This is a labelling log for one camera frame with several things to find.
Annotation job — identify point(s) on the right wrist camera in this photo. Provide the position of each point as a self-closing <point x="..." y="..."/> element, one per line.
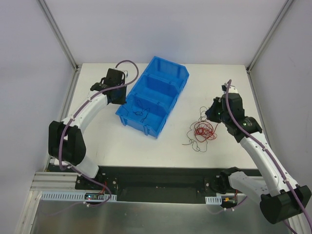
<point x="232" y="89"/>

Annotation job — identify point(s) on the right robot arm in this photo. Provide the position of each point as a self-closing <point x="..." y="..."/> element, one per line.
<point x="281" y="197"/>

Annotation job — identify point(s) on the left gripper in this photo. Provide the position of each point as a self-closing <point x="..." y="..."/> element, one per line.
<point x="119" y="98"/>

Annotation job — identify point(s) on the blue plastic compartment bin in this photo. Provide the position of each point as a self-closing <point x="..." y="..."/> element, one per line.
<point x="153" y="97"/>

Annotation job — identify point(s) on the right white cable duct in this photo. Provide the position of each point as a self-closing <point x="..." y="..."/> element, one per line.
<point x="213" y="200"/>

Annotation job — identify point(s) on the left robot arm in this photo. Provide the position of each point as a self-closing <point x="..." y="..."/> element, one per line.
<point x="65" y="140"/>

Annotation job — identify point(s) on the white cable duct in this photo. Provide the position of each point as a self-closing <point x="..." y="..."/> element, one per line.
<point x="213" y="200"/>
<point x="77" y="196"/>

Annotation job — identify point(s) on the left white cable duct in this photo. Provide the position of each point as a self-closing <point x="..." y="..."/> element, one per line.
<point x="77" y="196"/>

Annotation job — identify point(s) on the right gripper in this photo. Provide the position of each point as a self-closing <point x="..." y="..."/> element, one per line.
<point x="213" y="111"/>

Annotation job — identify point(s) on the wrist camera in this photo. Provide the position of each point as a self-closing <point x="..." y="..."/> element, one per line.
<point x="232" y="89"/>
<point x="125" y="72"/>

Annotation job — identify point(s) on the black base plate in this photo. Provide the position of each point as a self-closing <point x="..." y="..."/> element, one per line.
<point x="155" y="184"/>

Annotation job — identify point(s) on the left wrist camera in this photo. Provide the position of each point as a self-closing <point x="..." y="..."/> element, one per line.
<point x="125" y="72"/>

